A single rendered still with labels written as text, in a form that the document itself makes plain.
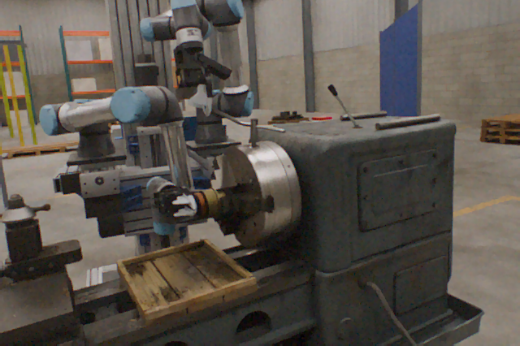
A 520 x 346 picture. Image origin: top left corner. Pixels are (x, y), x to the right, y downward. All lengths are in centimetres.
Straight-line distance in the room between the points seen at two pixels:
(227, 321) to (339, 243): 38
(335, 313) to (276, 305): 19
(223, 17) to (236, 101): 35
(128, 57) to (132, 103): 64
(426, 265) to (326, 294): 41
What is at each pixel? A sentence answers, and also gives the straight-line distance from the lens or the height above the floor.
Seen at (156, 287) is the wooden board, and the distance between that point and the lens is 122.
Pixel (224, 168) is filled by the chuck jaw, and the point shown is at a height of 117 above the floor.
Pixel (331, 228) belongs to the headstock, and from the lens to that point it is 121.
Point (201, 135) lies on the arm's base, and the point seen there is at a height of 120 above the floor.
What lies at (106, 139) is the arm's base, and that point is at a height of 123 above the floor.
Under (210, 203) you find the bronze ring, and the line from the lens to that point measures 119.
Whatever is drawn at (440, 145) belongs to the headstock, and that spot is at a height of 117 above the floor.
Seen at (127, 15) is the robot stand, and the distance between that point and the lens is 202.
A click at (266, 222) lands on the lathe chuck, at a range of 115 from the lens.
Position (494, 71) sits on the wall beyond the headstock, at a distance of 1239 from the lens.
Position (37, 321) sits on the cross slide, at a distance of 102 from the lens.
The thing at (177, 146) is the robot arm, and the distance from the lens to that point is 150.
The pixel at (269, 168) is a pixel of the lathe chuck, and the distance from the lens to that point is 116.
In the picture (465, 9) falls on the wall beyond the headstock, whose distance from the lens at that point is 1301.
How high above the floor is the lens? 142
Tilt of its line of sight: 10 degrees down
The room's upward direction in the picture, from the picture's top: 4 degrees counter-clockwise
